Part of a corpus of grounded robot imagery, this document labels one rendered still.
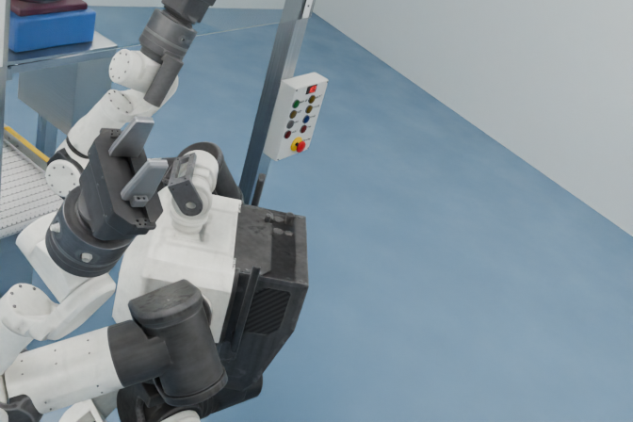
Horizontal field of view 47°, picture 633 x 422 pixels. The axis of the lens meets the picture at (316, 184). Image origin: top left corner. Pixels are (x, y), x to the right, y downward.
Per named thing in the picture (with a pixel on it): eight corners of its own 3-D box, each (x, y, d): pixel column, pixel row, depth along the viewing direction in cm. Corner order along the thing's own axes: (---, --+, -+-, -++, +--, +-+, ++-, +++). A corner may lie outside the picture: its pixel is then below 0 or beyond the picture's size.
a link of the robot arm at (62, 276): (26, 204, 82) (0, 255, 89) (83, 280, 80) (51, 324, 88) (105, 172, 91) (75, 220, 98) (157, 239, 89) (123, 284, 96)
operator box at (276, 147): (308, 149, 245) (329, 79, 232) (276, 162, 232) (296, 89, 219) (295, 140, 247) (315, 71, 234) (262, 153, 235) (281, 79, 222)
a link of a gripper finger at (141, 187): (171, 159, 73) (148, 193, 77) (142, 158, 71) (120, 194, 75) (176, 172, 72) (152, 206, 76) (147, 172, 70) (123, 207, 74)
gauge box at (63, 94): (106, 129, 183) (116, 56, 173) (70, 138, 175) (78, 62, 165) (54, 90, 192) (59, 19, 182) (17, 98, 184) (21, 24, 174)
